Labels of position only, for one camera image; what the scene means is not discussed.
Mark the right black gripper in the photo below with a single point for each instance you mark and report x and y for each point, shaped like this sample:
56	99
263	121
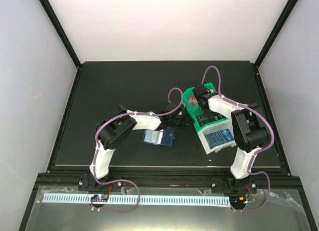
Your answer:
206	114

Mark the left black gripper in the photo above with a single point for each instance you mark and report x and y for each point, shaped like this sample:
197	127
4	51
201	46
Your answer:
185	121

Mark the red white card stack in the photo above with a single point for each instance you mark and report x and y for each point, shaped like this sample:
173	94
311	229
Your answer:
192	101

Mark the green bin with black cards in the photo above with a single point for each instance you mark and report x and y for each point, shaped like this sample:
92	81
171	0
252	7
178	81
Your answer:
196	125

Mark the blue card holder wallet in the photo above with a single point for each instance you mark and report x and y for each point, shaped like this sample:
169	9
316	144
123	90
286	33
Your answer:
163	137

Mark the white bin with blue cards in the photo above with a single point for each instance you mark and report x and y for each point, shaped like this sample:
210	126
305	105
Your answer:
214	128

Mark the green bin with red cards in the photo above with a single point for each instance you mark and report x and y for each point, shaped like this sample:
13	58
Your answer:
196	91

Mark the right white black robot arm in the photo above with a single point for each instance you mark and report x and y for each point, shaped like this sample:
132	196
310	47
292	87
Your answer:
252	132

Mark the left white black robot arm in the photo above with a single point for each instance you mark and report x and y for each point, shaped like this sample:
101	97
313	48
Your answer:
111	134

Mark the black vip card stack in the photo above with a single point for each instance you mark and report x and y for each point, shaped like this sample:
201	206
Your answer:
203	119

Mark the blue vip card stack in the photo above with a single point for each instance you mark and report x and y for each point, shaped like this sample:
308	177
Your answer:
217	138

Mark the right small circuit board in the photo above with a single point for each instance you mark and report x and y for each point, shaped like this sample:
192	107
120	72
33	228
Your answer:
241	199

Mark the small circuit board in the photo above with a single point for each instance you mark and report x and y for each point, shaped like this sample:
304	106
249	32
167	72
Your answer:
241	199
100	198

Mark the left small circuit board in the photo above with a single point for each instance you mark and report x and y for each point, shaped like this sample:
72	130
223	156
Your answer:
100	198

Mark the white slotted cable duct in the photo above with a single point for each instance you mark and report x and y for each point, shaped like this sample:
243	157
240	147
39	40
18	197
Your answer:
151	200

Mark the right black frame post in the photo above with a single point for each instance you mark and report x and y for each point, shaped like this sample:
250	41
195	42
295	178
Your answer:
287	10

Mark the black frame post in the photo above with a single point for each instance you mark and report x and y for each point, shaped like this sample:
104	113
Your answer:
287	10
60	31

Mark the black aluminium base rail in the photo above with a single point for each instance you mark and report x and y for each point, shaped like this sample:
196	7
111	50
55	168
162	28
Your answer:
220	181

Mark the left black frame post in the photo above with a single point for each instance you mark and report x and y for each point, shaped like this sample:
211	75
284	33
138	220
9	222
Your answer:
60	31

